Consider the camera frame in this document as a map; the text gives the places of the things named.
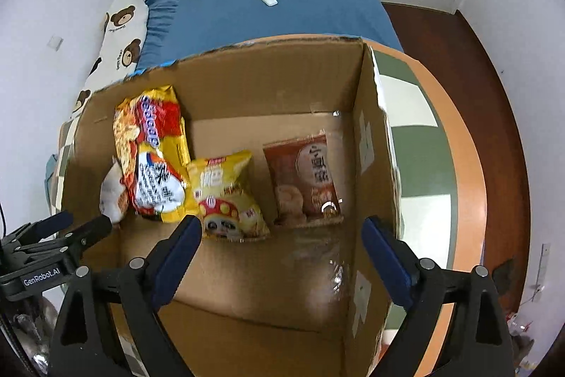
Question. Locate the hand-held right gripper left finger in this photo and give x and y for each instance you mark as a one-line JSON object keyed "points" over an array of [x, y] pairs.
{"points": [[176, 262]]}

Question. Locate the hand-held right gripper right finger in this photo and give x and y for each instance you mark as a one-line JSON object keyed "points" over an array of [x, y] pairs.
{"points": [[388, 262]]}

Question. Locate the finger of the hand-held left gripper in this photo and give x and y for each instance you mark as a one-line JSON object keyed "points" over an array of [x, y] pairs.
{"points": [[53, 223], [95, 229]]}

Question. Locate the small white snack packet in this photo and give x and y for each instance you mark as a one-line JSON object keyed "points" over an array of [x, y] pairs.
{"points": [[112, 191]]}

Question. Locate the yellow mushroom print snack packet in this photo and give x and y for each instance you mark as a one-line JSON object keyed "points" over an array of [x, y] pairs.
{"points": [[220, 182]]}

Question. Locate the brown snack packet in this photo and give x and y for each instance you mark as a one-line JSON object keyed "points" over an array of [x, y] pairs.
{"points": [[300, 174]]}

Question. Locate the yellow red noodle packet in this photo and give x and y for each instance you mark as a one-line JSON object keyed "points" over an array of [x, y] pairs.
{"points": [[150, 116]]}

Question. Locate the cardboard box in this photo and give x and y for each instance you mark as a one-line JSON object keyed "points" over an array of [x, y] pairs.
{"points": [[265, 94]]}

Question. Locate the light blue cushion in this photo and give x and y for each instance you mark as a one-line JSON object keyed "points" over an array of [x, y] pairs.
{"points": [[51, 182]]}

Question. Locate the green checkered tablecloth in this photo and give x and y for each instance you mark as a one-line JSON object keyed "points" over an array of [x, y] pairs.
{"points": [[410, 103]]}

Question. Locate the bear print pillow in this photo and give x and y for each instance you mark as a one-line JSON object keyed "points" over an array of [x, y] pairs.
{"points": [[123, 32]]}

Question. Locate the blue bed sheet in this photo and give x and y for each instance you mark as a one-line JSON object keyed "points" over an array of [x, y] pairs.
{"points": [[287, 19]]}

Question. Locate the white wall socket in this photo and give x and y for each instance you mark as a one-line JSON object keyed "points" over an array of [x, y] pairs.
{"points": [[54, 42]]}

